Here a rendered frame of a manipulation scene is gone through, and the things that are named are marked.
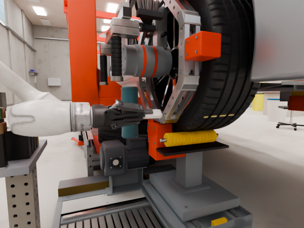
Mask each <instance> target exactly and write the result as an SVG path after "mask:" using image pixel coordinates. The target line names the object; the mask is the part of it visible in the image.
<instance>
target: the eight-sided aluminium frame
mask: <svg viewBox="0 0 304 228"><path fill-rule="evenodd" d="M159 1H160V5H159V8H160V7H161V6H164V7H165V9H167V10H168V9H169V10H170V11H171V12H172V14H173V15H174V17H175V18H176V20H177V21H178V24H179V61H178V80H177V84H176V86H175V88H174V90H173V92H172V94H171V96H170V98H169V100H168V103H167V105H166V107H165V109H164V111H161V112H162V115H163V116H162V118H156V119H152V120H155V121H158V122H160V123H163V124H170V123H176V122H177V120H179V117H180V115H181V114H182V112H183V110H184V109H185V107H186V105H187V104H188V102H189V100H190V99H191V97H192V95H193V93H194V91H196V89H197V86H198V85H199V78H200V76H199V61H186V60H185V39H186V38H188V37H190V36H192V35H194V34H196V33H198V32H200V27H201V22H200V16H199V13H198V12H196V11H195V10H194V8H193V7H192V6H191V5H190V4H189V2H188V1H187V0H159ZM145 37H146V33H144V32H141V33H140V38H139V42H138V44H139V45H143V44H144V40H145ZM152 38H153V35H147V39H146V42H145V45H149V46H150V45H151V42H152ZM137 88H138V93H139V96H140V99H141V103H142V106H143V109H157V107H156V104H155V101H154V99H153V96H152V93H151V90H150V88H149V77H144V81H142V77H137ZM144 92H145V93H144ZM145 95H146V96H145ZM146 97H147V99H146ZM147 100H148V101H147ZM148 103H149V105H148ZM149 106H150V108H149Z"/></svg>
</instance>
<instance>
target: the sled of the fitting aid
mask: <svg viewBox="0 0 304 228"><path fill-rule="evenodd" d="M142 192H143V194H144V195H145V197H146V198H147V200H148V202H149V203H150V205H151V206H152V208H153V209H154V211H155V212H156V214H157V215H158V217H159V219H160V220H161V221H162V223H163V224H164V226H165V227H166V228H252V218H253V214H252V213H250V212H249V211H247V210H246V209H245V208H243V207H242V206H240V205H239V206H238V207H235V208H232V209H228V210H224V211H221V212H217V213H214V214H210V215H206V216H203V217H200V218H195V219H192V220H189V221H185V222H183V221H182V220H181V219H180V217H179V216H178V215H177V214H176V213H175V211H174V210H173V209H172V208H171V206H170V205H169V204H168V203H167V202H166V201H165V199H164V198H163V197H162V196H161V194H160V193H159V192H158V191H157V189H156V188H155V187H154V186H153V184H152V183H151V182H150V181H149V179H147V180H142Z"/></svg>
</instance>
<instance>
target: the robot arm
mask: <svg viewBox="0 0 304 228"><path fill-rule="evenodd" d="M0 84H1V85H2V86H4V87H5V88H7V89H8V90H10V91H11V92H12V93H13V94H15V95H16V96H17V97H18V98H20V99H21V100H22V101H23V102H22V103H19V104H15V105H13V106H11V108H10V110H9V113H8V124H9V127H10V129H11V131H12V133H14V134H17V135H22V136H28V137H46V136H56V135H62V134H64V133H69V132H80V131H90V129H91V127H93V128H103V127H104V126H105V125H111V126H112V129H117V128H120V127H125V126H129V125H134V124H139V123H140V121H141V120H143V119H156V118H162V116H163V115H162V112H161V110H160V109H143V105H141V104H134V103H128V102H122V101H120V100H115V103H114V104H113V105H109V106H104V105H103V104H93V105H92V106H90V103H89V102H71V103H70V102H63V101H61V100H60V99H58V98H57V97H55V96H54V95H52V94H51V93H50V92H40V91H38V90H37V89H35V88H34V87H32V86H31V85H30V84H29V83H27V82H26V81H25V80H23V79H22V78H21V77H19V76H18V75H17V74H16V73H14V72H13V71H12V70H11V69H9V68H8V67H7V66H6V65H5V64H3V63H2V62H1V61H0Z"/></svg>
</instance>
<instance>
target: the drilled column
mask: <svg viewBox="0 0 304 228"><path fill-rule="evenodd" d="M5 184H6V195H7V205H8V216H9V228H41V225H40V212H39V198H38V179H37V166H36V164H35V166H34V167H33V169H32V170H31V172H30V174H26V175H19V176H10V177H5Z"/></svg>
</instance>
